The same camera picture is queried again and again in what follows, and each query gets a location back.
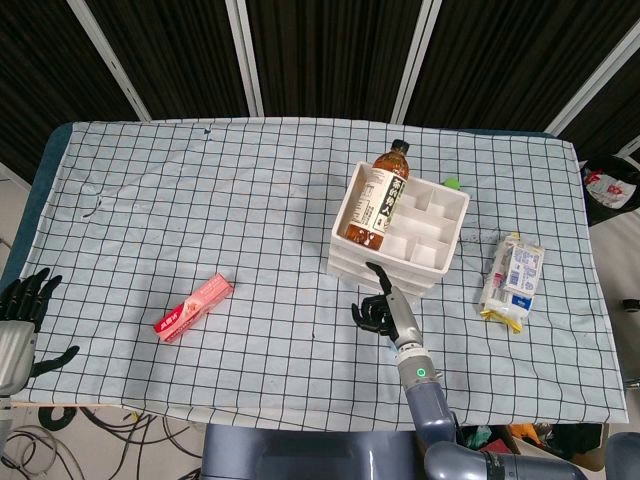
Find grey-blue robot torso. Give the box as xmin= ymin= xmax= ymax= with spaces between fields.
xmin=201 ymin=423 xmax=427 ymax=480

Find red toothpaste box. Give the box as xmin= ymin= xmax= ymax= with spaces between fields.
xmin=153 ymin=272 xmax=236 ymax=344

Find blue table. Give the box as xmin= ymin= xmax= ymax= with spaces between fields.
xmin=0 ymin=122 xmax=559 ymax=284

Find white black checked tablecloth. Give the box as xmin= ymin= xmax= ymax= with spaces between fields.
xmin=9 ymin=117 xmax=630 ymax=426

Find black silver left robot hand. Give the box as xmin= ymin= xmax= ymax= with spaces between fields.
xmin=0 ymin=267 xmax=81 ymax=397

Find cardboard box with clutter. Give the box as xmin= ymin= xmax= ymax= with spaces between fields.
xmin=458 ymin=422 xmax=607 ymax=472

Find white blue snack package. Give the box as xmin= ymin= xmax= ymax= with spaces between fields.
xmin=479 ymin=232 xmax=547 ymax=334

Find black floor cables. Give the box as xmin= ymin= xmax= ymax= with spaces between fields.
xmin=0 ymin=405 xmax=206 ymax=480

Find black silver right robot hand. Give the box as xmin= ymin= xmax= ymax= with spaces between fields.
xmin=351 ymin=261 xmax=425 ymax=354

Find white partition frame post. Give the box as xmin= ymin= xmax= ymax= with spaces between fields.
xmin=224 ymin=0 xmax=265 ymax=118
xmin=387 ymin=0 xmax=442 ymax=124
xmin=544 ymin=19 xmax=640 ymax=137
xmin=67 ymin=0 xmax=152 ymax=122

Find white plastic storage box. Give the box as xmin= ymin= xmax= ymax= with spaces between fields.
xmin=327 ymin=160 xmax=471 ymax=294

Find brown tea bottle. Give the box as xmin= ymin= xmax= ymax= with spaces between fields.
xmin=343 ymin=139 xmax=412 ymax=251

